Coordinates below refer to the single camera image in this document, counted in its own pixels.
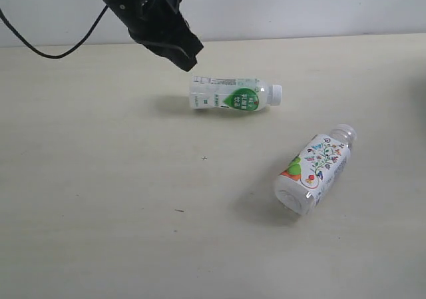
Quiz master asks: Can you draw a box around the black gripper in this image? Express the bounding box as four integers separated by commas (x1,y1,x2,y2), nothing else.
103,0,204,72

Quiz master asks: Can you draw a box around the green label white bottle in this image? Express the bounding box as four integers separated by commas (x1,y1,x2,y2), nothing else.
189,76,282,112

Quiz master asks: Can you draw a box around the floral label clear bottle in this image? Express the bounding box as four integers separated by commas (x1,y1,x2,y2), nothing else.
274,124,357,216

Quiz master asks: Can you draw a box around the black sleeved forearm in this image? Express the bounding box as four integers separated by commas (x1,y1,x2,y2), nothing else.
411,77,425,111

